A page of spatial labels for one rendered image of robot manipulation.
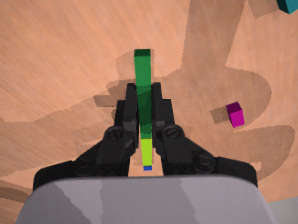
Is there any small blue block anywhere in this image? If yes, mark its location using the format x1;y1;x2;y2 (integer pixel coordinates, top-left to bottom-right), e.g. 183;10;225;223
143;166;152;171

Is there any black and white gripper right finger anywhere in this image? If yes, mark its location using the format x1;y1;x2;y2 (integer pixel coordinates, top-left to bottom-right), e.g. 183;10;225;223
151;82;258;188

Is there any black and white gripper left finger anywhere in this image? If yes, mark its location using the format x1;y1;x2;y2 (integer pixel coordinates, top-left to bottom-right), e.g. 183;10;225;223
32;83;139;192

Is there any magenta rectangular block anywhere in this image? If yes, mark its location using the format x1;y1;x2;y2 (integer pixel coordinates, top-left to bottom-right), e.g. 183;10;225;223
226;102;244;128

